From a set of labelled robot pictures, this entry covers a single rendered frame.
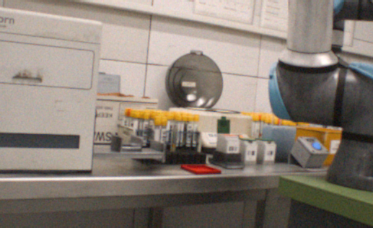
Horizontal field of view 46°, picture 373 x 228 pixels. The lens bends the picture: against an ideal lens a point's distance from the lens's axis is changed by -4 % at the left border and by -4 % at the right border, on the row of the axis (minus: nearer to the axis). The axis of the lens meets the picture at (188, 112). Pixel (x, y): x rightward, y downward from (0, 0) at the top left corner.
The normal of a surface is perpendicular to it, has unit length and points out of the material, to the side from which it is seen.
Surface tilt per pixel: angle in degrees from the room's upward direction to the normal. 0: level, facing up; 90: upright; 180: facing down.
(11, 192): 90
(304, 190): 90
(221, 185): 90
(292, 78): 109
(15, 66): 90
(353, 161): 70
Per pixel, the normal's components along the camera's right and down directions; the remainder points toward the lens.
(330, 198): -0.85, -0.05
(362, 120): -0.69, -0.06
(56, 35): 0.52, 0.08
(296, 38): -0.79, 0.25
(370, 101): -0.37, -0.01
